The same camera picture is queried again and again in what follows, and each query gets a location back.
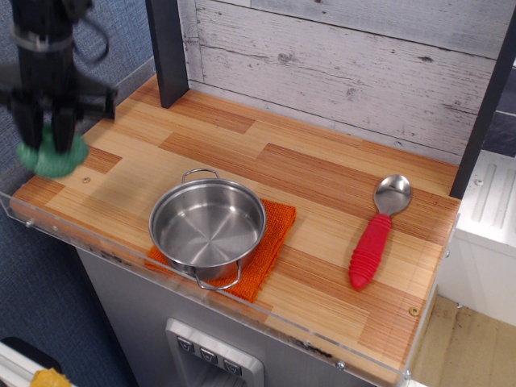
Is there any dark left cabinet post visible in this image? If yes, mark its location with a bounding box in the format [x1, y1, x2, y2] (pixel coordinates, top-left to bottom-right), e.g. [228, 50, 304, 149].
[146, 0, 189, 108]

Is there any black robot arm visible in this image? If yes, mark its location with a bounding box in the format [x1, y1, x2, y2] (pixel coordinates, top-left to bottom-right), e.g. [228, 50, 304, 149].
[1, 1, 117, 153]

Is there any orange woven cloth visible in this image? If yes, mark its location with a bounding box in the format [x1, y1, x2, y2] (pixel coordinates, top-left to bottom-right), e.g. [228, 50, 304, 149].
[145, 199, 296, 302]

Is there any yellow object at corner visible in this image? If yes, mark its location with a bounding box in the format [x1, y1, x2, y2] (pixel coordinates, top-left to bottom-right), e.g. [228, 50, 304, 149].
[29, 368, 73, 387]

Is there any dark right cabinet post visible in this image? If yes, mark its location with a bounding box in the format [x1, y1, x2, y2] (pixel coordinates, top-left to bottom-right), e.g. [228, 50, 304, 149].
[449, 10, 515, 199]

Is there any silver dispenser button panel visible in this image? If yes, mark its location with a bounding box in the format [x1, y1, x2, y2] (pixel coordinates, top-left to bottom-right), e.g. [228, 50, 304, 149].
[165, 318, 265, 386]

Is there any grey toy cabinet front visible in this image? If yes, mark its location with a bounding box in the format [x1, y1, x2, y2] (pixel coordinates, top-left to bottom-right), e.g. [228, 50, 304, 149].
[75, 246, 376, 387]

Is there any stainless steel pan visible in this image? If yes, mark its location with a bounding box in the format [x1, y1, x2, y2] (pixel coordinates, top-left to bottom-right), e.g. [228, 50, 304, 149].
[148, 169, 267, 291]

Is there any red handled metal spoon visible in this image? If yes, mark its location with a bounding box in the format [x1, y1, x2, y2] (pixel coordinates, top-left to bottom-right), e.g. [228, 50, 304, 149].
[348, 174, 412, 290]

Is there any white toy sink unit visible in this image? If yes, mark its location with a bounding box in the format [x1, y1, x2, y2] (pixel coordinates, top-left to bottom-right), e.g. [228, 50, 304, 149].
[436, 151, 515, 325]

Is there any black flat ribbon cable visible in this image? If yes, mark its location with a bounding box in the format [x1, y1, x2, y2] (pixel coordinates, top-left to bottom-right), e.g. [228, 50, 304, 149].
[72, 15, 110, 65]

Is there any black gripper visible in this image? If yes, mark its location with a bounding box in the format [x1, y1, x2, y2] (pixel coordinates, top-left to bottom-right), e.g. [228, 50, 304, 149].
[1, 40, 116, 153]

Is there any dark cabinet post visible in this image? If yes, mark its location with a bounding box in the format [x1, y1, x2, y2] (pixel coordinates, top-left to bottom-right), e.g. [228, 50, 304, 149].
[146, 0, 189, 108]
[449, 10, 515, 199]

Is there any green toy broccoli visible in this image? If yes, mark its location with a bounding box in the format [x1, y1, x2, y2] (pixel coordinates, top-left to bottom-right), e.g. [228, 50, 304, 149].
[16, 125, 89, 178]

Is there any clear acrylic edge guard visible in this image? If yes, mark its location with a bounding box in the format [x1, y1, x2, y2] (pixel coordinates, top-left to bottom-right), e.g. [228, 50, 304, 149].
[0, 56, 461, 385]

